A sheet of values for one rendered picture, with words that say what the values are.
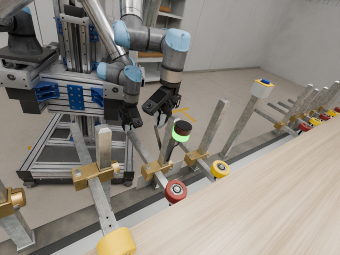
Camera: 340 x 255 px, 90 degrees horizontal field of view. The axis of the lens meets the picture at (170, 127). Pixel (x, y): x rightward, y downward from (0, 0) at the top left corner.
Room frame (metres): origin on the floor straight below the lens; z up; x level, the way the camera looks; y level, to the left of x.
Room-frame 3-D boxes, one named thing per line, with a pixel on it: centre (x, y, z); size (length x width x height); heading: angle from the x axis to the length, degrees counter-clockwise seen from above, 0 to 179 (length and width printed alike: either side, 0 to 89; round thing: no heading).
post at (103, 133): (0.34, 0.17, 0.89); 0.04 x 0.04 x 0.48; 43
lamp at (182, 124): (0.48, -0.04, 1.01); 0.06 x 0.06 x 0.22; 43
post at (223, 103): (0.68, -0.19, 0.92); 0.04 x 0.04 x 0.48; 43
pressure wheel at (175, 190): (0.38, -0.08, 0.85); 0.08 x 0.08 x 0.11
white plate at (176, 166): (0.55, -0.02, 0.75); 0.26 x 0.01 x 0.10; 133
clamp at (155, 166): (0.50, 0.00, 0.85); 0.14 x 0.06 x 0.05; 133
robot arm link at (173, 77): (0.58, 0.05, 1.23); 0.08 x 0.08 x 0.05
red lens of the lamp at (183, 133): (0.48, -0.04, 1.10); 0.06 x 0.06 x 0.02
